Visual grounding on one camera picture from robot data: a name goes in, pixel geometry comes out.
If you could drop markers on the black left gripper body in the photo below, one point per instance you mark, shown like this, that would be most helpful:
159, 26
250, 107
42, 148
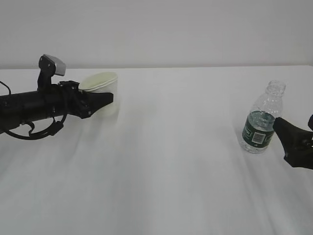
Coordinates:
65, 98

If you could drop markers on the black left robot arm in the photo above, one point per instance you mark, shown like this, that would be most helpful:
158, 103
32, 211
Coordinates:
26, 108

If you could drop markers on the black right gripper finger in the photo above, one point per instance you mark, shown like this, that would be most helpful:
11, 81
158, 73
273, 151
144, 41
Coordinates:
292, 138
310, 122

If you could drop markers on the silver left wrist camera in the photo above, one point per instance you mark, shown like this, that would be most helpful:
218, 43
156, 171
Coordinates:
50, 66

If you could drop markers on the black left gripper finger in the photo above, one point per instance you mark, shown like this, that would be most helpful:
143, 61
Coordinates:
93, 102

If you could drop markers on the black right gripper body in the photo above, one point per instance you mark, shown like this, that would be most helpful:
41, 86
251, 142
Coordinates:
302, 158

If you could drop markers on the clear water bottle green label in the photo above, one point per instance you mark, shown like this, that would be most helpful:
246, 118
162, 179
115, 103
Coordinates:
258, 128

